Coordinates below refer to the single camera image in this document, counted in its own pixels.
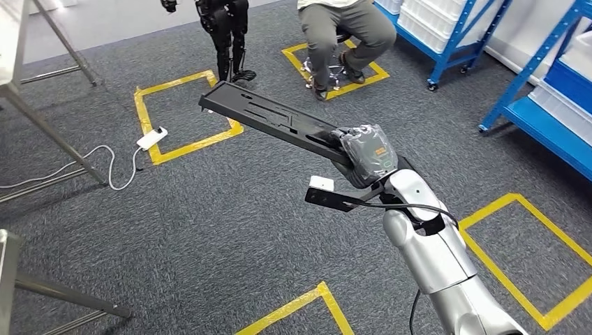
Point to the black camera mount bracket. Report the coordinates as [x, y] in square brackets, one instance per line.
[328, 199]

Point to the person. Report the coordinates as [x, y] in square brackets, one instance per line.
[323, 27]

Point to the stainless steel table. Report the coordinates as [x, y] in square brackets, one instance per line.
[9, 41]

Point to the black plastic panel part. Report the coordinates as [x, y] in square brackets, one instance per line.
[259, 113]

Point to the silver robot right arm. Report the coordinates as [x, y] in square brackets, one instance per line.
[430, 259]

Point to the white power strip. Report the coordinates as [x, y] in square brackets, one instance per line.
[151, 138]

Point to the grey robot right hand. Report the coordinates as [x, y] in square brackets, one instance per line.
[370, 155]

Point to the black humanoid robot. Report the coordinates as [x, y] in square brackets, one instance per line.
[222, 27]

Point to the chrome base stool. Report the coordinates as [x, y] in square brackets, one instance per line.
[334, 69]

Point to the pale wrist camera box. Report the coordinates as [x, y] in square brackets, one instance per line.
[321, 183]

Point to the blue steel shelf rack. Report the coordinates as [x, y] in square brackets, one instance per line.
[545, 125]
[445, 55]

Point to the yellow floor tape square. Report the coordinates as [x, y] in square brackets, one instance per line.
[506, 276]

